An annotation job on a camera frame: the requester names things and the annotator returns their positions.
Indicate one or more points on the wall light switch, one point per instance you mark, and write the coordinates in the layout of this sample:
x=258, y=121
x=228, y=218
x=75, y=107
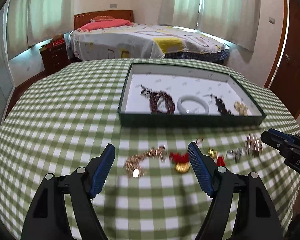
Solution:
x=272, y=20

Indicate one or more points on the red knot gold charm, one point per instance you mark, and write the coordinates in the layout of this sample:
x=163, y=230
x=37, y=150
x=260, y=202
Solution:
x=181, y=162

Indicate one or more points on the gold ingot red tassel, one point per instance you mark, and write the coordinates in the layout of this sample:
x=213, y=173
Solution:
x=218, y=158

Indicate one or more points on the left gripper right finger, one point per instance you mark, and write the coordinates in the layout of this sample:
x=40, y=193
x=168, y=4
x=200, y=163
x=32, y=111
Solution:
x=256, y=217

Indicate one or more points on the brown wooden door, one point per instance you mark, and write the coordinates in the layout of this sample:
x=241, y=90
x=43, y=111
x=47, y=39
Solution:
x=284, y=77

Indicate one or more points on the pink pillow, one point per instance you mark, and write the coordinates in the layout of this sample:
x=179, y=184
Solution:
x=104, y=25

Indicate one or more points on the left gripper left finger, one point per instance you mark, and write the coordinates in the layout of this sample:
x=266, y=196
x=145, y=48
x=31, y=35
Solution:
x=47, y=217

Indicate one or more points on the right white curtain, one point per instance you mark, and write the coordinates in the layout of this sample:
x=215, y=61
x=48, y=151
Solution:
x=235, y=21

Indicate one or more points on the pale jade bangle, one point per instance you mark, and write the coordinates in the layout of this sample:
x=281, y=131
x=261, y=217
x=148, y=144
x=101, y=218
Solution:
x=190, y=104

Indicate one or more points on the dark stone pendant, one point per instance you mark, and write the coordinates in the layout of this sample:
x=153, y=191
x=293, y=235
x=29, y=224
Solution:
x=220, y=105

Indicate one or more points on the silver pearl brooch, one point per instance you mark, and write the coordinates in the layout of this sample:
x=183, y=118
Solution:
x=234, y=154

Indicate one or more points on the red patterned cushion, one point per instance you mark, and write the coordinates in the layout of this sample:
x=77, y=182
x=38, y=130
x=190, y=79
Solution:
x=102, y=18

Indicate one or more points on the wooden headboard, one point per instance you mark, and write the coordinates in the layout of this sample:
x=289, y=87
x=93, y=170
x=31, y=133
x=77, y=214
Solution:
x=84, y=18

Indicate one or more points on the dark wooden nightstand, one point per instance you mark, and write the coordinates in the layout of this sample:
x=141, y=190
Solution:
x=55, y=59

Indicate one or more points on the left white curtain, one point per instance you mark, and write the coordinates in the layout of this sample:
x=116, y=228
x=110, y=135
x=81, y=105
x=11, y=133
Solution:
x=30, y=22

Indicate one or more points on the red boxes on nightstand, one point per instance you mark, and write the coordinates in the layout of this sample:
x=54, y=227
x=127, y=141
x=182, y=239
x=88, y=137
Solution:
x=55, y=41

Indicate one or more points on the green checkered tablecloth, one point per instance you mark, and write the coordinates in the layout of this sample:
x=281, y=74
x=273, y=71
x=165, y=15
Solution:
x=66, y=119

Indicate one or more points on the green jewelry tray box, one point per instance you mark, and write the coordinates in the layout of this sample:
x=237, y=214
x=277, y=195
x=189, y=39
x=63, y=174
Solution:
x=157, y=95

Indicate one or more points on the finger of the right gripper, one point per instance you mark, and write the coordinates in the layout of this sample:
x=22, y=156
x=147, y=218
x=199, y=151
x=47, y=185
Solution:
x=275, y=142
x=289, y=137

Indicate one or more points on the bed with patterned sheet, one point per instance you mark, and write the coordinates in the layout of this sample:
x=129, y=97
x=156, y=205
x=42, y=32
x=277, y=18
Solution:
x=141, y=41

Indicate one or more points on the white curtain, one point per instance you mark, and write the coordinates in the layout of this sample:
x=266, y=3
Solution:
x=30, y=22
x=235, y=21

